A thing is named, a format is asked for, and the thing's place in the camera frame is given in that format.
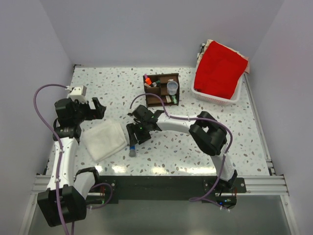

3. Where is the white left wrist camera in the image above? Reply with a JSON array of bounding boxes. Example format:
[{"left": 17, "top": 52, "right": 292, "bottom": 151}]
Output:
[{"left": 65, "top": 85, "right": 87, "bottom": 103}]

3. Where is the green translucent cap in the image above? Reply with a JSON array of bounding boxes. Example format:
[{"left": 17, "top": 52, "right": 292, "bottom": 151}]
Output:
[{"left": 172, "top": 95, "right": 177, "bottom": 104}]

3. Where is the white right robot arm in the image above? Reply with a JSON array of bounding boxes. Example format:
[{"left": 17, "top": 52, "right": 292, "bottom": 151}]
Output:
[{"left": 126, "top": 105, "right": 238, "bottom": 192}]

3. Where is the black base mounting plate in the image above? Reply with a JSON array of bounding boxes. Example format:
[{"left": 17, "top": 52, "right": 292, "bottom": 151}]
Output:
[{"left": 72, "top": 175, "right": 246, "bottom": 210}]

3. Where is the clear jar of paperclips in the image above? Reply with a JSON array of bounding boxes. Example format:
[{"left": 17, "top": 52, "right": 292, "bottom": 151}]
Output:
[{"left": 166, "top": 81, "right": 179, "bottom": 95}]

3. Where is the blue grey stamp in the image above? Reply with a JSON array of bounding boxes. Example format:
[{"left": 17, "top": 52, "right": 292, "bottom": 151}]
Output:
[{"left": 129, "top": 146, "right": 136, "bottom": 157}]

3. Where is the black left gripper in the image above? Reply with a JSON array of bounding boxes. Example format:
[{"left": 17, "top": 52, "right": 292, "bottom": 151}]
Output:
[{"left": 70, "top": 97, "right": 105, "bottom": 124}]

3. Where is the white plastic basket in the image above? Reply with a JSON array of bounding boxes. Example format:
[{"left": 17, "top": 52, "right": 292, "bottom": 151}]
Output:
[{"left": 191, "top": 73, "right": 244, "bottom": 106}]

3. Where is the beige small tube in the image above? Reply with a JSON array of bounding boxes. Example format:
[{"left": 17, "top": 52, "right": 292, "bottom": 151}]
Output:
[{"left": 166, "top": 95, "right": 172, "bottom": 103}]

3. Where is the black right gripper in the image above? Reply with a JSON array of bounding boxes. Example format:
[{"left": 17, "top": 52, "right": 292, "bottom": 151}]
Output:
[{"left": 127, "top": 121, "right": 151, "bottom": 148}]

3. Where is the white folded towel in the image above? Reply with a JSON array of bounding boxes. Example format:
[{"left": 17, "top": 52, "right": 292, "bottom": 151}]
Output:
[{"left": 82, "top": 119, "right": 127, "bottom": 163}]

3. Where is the brown wooden desk organizer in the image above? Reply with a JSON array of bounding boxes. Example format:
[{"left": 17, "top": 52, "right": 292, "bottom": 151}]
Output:
[{"left": 143, "top": 73, "right": 180, "bottom": 106}]

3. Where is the aluminium frame rail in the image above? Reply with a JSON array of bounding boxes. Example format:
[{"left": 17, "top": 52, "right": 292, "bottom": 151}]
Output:
[{"left": 244, "top": 73, "right": 289, "bottom": 196}]

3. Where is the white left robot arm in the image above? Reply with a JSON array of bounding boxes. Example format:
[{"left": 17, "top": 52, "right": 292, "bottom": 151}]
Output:
[{"left": 37, "top": 97, "right": 106, "bottom": 227}]

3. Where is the orange capped black highlighter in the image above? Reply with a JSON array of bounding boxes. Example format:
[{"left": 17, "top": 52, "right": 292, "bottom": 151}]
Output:
[{"left": 145, "top": 78, "right": 152, "bottom": 85}]

